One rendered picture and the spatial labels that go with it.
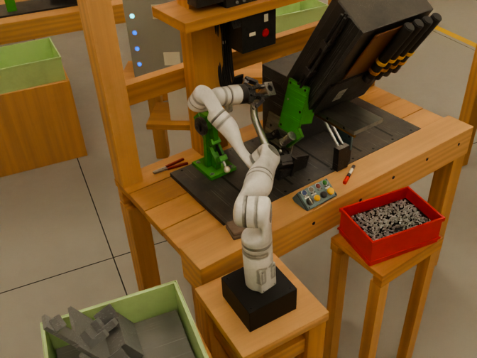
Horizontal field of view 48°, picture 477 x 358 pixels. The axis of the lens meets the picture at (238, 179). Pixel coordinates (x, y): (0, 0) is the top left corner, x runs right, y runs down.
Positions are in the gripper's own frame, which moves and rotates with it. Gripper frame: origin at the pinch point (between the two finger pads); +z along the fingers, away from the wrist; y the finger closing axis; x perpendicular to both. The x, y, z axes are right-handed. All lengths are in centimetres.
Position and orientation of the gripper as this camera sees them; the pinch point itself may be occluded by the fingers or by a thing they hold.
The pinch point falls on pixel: (265, 91)
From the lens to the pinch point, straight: 211.6
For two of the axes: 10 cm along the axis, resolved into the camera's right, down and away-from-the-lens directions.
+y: -3.2, -9.4, 1.1
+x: -5.5, 2.8, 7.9
